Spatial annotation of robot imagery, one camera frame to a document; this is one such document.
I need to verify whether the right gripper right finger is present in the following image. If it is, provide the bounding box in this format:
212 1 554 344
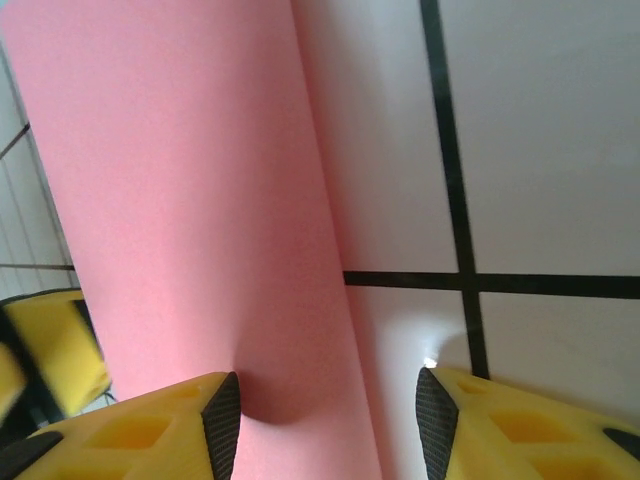
415 366 640 480

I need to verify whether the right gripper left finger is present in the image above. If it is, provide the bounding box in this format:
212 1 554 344
0 371 245 480

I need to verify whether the pink paper sheet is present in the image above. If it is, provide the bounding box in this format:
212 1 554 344
0 0 390 480

